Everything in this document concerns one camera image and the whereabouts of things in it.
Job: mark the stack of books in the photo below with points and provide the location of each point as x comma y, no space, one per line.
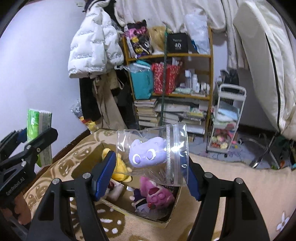
191,111

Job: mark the blonde wig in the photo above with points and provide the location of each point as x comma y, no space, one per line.
157,39

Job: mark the pink rabbit plush toy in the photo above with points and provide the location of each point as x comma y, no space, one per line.
157,195

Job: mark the yellow dog plush toy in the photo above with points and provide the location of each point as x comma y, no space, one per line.
118,166

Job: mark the clear plastic bag on shelf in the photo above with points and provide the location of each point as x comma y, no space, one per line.
197,29

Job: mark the beige hanging trousers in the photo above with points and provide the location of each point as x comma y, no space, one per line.
110,114

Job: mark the white haired purple plush doll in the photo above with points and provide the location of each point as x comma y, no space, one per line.
139,202

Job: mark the white puffer jacket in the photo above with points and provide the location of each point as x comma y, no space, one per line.
95,48

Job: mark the white fluffy black plush keychain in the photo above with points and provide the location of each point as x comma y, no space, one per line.
114,190

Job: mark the white rolling cart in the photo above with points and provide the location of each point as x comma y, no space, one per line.
226,115

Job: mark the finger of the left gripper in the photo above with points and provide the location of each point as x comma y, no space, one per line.
12,140
31,150

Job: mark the person's left hand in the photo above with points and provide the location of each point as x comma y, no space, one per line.
21,209

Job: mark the cream duvet with black zipper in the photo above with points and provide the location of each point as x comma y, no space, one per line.
270,52

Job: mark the cardboard box printed front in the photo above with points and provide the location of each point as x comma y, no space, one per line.
126,197

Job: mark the black hanging garment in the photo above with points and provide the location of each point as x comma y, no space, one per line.
89,104

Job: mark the white hanging curtain cloth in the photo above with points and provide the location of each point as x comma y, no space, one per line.
172,13

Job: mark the wooden bookshelf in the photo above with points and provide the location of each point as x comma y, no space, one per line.
183,57

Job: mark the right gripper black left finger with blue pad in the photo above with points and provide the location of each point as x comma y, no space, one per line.
53,218

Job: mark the teal bag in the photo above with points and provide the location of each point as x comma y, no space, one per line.
142,79

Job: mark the anime print bag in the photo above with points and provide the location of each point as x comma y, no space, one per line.
137,38

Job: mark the purple plush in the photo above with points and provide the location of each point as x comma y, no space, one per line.
160,154

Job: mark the green pole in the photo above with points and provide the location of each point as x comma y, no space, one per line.
164,76

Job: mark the black box with 40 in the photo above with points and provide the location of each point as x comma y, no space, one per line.
177,43

